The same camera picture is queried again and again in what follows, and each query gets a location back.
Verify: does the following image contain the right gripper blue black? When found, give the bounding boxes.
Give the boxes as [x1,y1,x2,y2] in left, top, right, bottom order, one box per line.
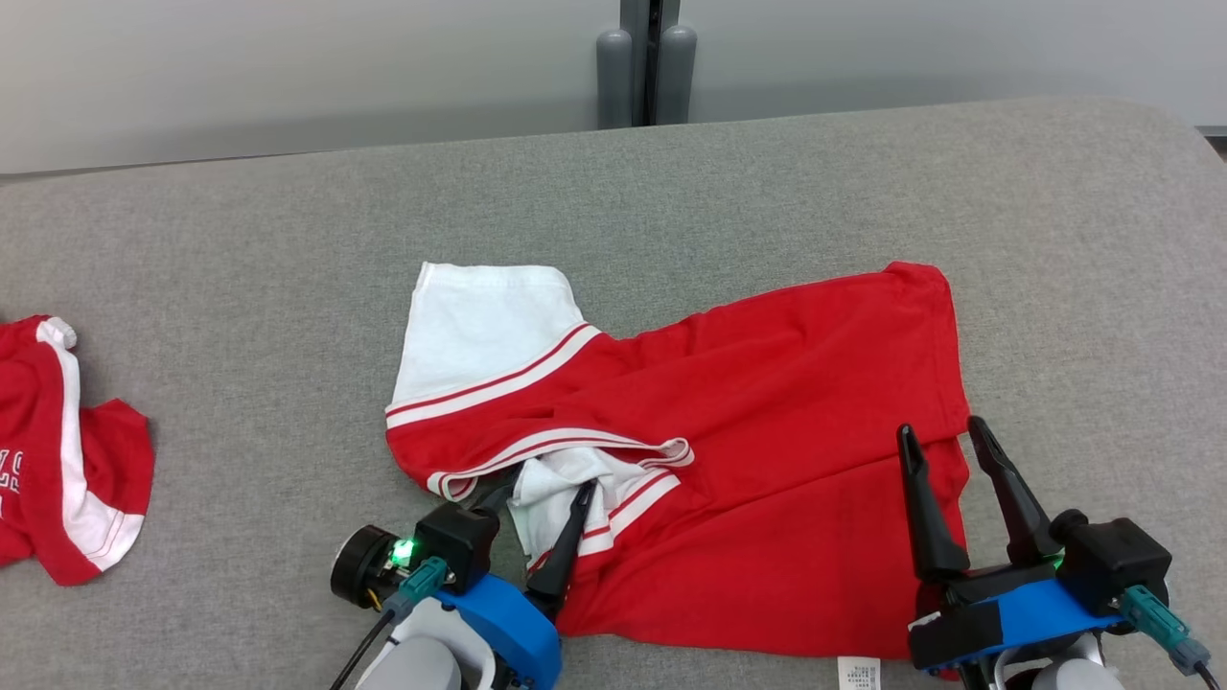
[896,415,1124,673]

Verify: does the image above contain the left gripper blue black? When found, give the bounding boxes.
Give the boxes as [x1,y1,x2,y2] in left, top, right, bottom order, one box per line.
[431,465,598,690]

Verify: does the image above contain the red white jersey shirt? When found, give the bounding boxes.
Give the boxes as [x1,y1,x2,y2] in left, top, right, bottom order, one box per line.
[385,261,972,690]

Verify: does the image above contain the red shorts with white stripe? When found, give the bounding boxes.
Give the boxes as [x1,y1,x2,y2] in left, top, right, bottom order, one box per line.
[0,315,156,587]

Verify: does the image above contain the left gripper black motor cylinder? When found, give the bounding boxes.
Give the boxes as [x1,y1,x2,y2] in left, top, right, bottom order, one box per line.
[330,525,404,610]

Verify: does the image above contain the grey rounded bumper cylinder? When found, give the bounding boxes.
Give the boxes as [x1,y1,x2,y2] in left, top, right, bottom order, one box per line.
[595,29,636,130]
[656,25,698,126]

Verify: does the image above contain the left arm teal-plug black cable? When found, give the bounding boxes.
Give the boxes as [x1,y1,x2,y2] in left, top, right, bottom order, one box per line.
[331,558,451,690]

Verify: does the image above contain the arm teal-plug black cable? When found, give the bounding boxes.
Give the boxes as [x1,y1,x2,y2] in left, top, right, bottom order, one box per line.
[1117,585,1223,690]
[331,558,451,690]

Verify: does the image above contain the right arm teal-plug black cable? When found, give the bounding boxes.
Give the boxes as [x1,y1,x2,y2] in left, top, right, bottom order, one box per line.
[1117,585,1223,690]

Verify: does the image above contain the grey partition post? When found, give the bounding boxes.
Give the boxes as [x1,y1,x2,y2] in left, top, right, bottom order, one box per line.
[619,0,682,127]

